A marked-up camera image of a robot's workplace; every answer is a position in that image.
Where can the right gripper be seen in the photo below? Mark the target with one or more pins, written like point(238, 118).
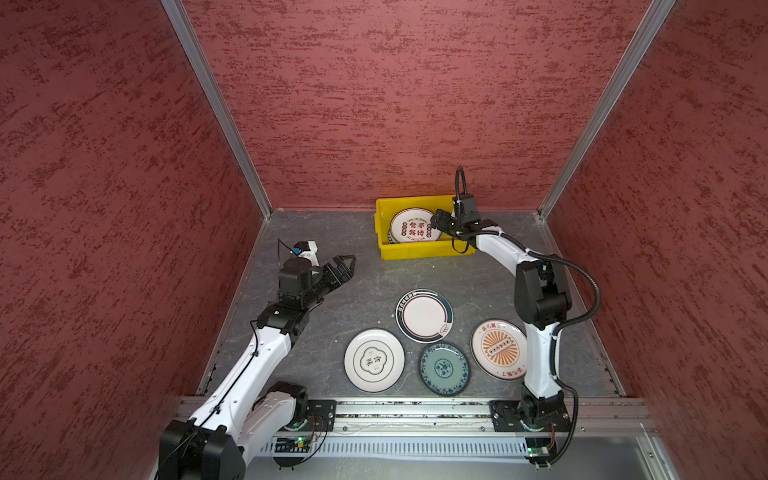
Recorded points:
point(444, 223)

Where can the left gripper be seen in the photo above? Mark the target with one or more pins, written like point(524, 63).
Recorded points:
point(346, 274)

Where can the white plate red characters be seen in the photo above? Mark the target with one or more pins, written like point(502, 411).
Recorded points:
point(413, 225)

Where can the green red ring plate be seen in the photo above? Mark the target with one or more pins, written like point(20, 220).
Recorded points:
point(424, 316)

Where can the white plate flower outline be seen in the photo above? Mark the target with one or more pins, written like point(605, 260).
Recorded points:
point(374, 360)

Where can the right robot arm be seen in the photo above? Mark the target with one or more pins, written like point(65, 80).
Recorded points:
point(541, 299)

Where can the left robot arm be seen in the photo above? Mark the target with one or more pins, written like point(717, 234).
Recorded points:
point(223, 435)

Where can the yellow plastic bin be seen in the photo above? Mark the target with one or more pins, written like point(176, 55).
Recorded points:
point(387, 208)

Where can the white plate orange sunburst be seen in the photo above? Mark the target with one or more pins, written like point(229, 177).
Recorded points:
point(500, 349)

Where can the teal patterned small plate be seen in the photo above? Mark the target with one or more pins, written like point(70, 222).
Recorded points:
point(444, 369)

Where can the left circuit board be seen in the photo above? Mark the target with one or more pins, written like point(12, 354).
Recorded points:
point(296, 445)

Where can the circuit board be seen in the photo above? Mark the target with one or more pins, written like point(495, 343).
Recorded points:
point(296, 445)
point(537, 447)

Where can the right circuit board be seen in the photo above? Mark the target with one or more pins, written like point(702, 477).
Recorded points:
point(537, 447)

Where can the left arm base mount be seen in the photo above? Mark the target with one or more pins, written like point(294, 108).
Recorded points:
point(320, 417)

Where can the white slotted cable duct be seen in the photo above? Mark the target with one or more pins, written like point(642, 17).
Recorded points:
point(494, 448)

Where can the left corner aluminium post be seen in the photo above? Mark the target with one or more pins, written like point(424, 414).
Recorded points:
point(183, 28)

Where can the corner aluminium post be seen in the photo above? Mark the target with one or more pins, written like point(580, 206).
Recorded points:
point(183, 28)
point(645, 33)

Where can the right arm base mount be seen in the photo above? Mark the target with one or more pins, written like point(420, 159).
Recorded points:
point(530, 415)

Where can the aluminium rail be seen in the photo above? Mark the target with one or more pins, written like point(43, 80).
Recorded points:
point(442, 416)

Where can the right corner aluminium post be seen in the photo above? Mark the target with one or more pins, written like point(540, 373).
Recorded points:
point(645, 33)

